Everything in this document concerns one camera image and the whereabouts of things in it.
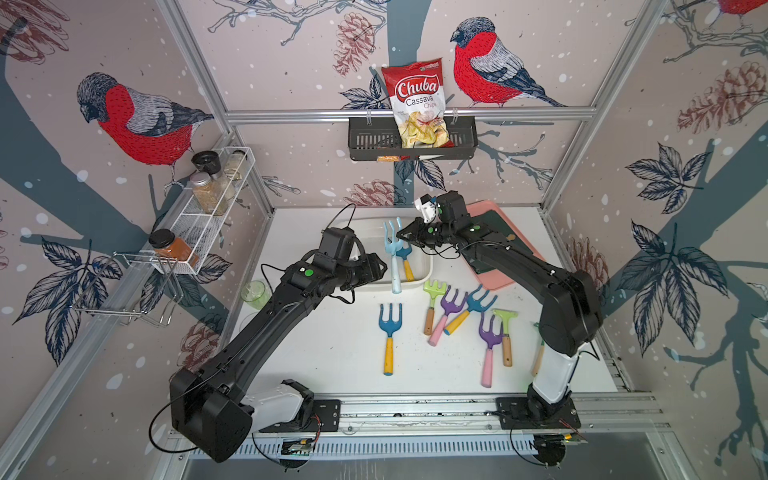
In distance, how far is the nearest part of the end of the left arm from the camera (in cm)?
64

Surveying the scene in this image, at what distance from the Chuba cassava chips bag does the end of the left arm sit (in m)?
0.41

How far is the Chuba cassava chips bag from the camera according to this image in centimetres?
83
